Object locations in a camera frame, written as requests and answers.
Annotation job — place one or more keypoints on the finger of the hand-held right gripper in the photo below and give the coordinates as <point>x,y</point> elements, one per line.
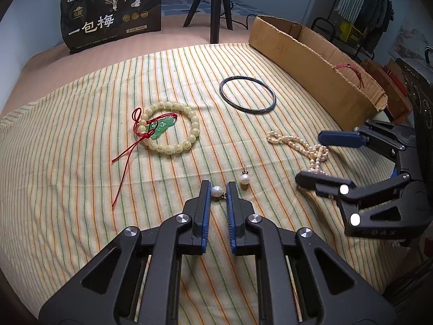
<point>338,138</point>
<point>314,181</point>

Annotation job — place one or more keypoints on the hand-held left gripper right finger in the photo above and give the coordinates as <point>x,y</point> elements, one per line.
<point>231,216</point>

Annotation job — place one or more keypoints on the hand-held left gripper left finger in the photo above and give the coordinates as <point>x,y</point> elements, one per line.
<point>204,210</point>

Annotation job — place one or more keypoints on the pearl stud earring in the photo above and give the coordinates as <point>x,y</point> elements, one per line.
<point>244,179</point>
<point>216,192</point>

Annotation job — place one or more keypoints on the brown paper bag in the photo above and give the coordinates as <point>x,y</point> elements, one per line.
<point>389,81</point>

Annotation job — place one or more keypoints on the brown cardboard box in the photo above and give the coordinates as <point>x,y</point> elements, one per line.
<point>304,61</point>

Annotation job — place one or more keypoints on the dark thin bangle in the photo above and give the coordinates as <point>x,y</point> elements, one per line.
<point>252,110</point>

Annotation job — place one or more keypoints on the yellow box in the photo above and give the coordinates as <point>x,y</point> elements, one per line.
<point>351,32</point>

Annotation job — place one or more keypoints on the black metal clothes rack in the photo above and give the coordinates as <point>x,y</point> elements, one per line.
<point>323,23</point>

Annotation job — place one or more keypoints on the dark hanging clothes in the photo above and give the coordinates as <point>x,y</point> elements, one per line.
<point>379,6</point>

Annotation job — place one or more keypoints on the striped yellow cloth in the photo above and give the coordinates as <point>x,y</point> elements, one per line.
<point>67,176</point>

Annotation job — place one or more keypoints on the black tripod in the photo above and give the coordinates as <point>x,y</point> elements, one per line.
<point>218,6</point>

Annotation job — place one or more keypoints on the black printed snack bag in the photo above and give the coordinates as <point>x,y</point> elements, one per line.
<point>111,10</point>

